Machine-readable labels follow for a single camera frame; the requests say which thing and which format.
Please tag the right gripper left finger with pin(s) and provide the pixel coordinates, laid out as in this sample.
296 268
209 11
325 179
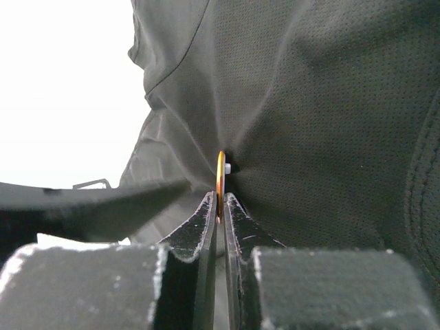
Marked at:
170 285

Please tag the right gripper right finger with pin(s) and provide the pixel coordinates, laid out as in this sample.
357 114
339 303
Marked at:
272 286

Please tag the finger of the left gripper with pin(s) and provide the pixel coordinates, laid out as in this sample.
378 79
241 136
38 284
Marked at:
85 215

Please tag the orange round brooch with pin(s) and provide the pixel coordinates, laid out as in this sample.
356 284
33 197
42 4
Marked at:
223 169

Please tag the black t-shirt garment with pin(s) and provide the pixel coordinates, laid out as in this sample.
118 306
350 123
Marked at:
328 112

